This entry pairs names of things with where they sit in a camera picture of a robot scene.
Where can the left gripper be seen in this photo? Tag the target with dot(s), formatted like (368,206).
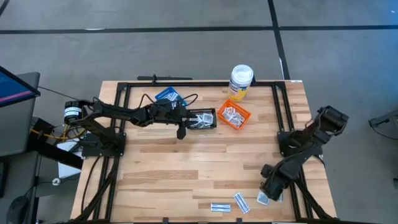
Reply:
(169,113)

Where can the black plastic basket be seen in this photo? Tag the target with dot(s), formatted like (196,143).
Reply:
(214,124)

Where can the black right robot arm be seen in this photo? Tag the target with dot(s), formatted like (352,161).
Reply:
(314,137)

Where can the monitor with blue screen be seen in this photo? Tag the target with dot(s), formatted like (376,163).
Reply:
(12,88)

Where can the white tape roll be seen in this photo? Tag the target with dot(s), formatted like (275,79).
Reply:
(56,181)

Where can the blue plastic basket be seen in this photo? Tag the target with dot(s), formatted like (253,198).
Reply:
(164,92)

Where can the grey metal stand foot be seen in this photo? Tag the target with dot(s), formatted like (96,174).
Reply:
(384,118)

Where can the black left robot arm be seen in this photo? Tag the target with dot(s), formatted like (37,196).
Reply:
(109,115)

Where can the black computer mouse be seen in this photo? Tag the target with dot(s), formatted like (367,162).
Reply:
(17,210)

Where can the Lysol wipes canister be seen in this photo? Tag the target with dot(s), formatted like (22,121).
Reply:
(241,81)

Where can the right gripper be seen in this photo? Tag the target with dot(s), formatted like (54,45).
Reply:
(276,182)

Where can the black edge bracket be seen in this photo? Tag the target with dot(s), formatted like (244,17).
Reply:
(239,220)
(165,220)

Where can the blue striped fabric bandage wrapper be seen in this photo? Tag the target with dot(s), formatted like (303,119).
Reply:
(242,203)
(220,207)
(281,198)
(170,96)

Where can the black diagonal beam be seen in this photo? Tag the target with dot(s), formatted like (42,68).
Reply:
(56,154)

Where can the orange plastic basket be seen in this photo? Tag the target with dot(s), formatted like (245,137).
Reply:
(221,115)

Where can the white packet black print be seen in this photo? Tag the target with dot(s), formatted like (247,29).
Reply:
(199,124)
(207,118)
(262,199)

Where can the white paper sheet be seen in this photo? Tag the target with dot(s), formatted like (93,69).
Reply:
(70,172)

